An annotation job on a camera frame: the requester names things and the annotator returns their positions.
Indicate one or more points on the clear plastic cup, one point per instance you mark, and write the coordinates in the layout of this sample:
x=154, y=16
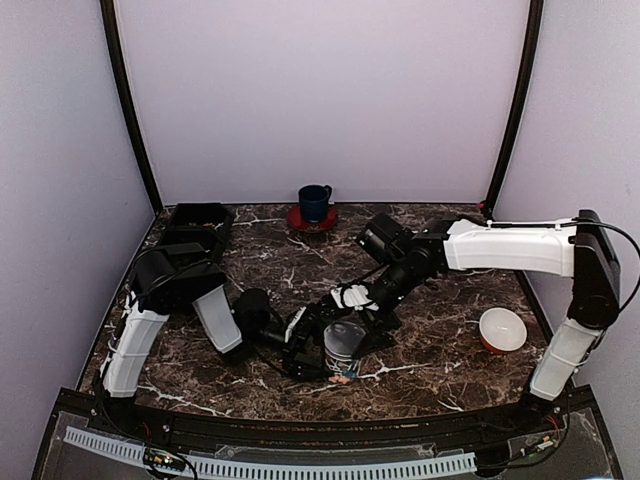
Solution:
x=343, y=370

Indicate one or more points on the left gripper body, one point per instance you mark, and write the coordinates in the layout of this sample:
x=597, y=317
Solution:
x=296, y=343

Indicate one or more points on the right black frame post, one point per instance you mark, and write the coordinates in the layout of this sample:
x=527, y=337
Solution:
x=520, y=93

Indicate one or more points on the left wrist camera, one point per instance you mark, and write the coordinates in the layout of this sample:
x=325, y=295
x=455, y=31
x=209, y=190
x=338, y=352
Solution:
x=291, y=326

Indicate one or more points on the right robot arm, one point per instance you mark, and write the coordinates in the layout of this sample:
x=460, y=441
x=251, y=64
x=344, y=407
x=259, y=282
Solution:
x=578, y=248

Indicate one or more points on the round metal lid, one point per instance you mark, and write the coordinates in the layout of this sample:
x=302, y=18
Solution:
x=342, y=339

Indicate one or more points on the dark blue mug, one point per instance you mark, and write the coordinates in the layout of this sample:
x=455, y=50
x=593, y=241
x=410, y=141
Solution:
x=313, y=202

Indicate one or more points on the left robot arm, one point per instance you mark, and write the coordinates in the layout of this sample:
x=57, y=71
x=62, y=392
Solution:
x=184, y=281

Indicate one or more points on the black frame post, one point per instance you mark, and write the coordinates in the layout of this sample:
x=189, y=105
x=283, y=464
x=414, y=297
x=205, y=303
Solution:
x=119, y=71
x=520, y=93

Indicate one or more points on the left black frame post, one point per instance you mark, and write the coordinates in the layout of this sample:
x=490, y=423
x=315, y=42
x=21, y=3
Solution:
x=119, y=71

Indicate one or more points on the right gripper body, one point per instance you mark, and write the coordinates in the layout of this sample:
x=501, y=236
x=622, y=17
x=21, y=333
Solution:
x=376, y=321

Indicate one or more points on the black three-compartment candy bin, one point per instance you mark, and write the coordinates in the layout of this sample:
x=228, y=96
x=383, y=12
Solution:
x=208, y=224

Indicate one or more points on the white slotted cable duct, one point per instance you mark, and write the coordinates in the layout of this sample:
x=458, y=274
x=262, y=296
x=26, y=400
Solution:
x=239, y=462

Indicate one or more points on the black front rail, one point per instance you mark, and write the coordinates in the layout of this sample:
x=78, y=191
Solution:
x=485, y=429

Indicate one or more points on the orange white bowl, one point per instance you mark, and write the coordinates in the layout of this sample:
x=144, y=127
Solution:
x=502, y=331

